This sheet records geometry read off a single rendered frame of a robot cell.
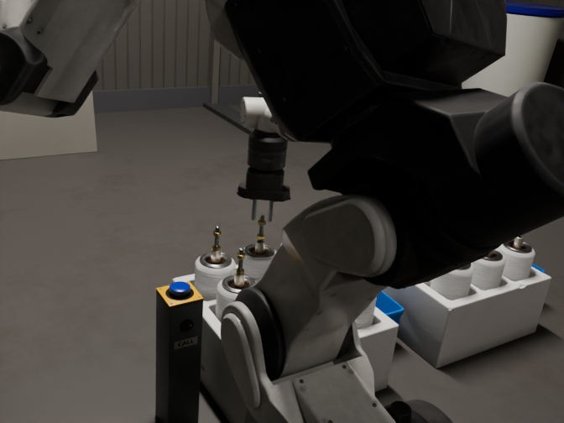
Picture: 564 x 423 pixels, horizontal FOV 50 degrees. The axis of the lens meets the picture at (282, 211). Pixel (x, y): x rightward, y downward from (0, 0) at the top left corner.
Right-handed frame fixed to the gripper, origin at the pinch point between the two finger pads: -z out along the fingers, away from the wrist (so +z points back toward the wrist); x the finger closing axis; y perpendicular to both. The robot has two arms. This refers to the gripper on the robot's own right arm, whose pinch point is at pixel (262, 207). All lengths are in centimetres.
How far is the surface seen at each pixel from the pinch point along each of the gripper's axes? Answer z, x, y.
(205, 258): -11.4, -12.3, -6.6
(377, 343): -22.2, 28.5, -18.8
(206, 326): -20.3, -9.5, -21.1
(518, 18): 31, 131, 236
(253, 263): -12.6, -0.9, -4.7
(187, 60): -8, -56, 225
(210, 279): -14.3, -10.3, -11.2
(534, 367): -37, 73, -2
